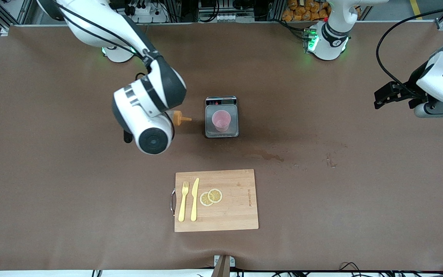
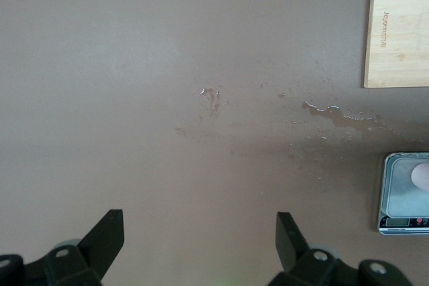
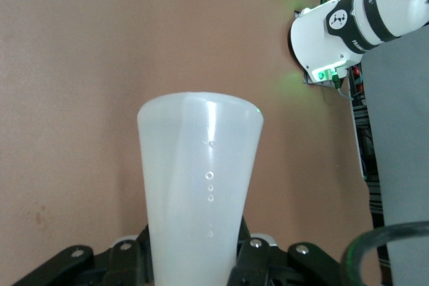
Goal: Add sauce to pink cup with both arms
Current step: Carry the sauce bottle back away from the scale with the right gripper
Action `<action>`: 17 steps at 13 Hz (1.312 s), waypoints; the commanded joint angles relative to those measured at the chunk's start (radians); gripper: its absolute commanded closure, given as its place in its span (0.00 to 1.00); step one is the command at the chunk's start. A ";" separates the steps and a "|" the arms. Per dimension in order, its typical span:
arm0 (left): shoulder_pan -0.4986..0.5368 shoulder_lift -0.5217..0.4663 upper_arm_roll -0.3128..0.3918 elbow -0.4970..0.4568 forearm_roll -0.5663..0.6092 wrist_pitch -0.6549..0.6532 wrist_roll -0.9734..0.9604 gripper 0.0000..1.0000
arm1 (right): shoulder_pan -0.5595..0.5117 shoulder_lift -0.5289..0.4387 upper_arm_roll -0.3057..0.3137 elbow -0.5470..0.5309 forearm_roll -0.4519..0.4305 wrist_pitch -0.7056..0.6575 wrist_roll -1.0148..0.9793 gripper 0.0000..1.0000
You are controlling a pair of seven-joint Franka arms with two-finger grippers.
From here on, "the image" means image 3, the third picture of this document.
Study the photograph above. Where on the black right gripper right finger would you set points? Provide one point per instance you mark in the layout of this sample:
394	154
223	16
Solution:
268	266

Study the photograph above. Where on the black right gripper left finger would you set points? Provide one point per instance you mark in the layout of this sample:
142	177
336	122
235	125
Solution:
110	266

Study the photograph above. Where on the translucent squeeze bottle orange cap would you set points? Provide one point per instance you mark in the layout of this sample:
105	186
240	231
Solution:
197	182

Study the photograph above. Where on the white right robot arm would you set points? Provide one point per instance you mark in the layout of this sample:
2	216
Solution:
318	38

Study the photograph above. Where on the brown table cover sheet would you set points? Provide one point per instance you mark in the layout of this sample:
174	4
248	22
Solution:
67	65

